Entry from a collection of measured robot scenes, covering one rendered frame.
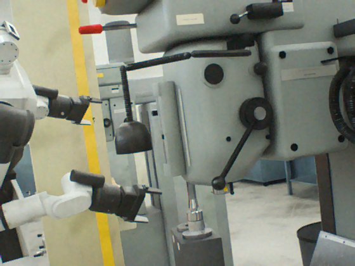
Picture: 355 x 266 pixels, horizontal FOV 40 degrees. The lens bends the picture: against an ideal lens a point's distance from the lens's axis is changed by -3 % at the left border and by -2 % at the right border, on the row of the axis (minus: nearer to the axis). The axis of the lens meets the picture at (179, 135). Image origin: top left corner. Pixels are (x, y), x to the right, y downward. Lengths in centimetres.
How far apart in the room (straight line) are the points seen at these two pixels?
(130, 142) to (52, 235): 193
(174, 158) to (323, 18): 47
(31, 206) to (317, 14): 89
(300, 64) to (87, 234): 198
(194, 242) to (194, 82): 56
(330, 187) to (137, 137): 67
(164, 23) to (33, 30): 186
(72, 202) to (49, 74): 151
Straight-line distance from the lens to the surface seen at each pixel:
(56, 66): 283
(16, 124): 127
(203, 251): 148
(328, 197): 147
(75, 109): 191
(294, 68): 114
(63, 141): 281
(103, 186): 144
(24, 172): 1010
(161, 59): 94
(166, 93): 111
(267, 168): 852
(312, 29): 120
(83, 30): 120
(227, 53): 96
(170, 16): 103
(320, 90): 117
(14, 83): 142
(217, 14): 107
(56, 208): 140
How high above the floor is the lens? 149
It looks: 3 degrees down
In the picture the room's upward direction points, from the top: 8 degrees counter-clockwise
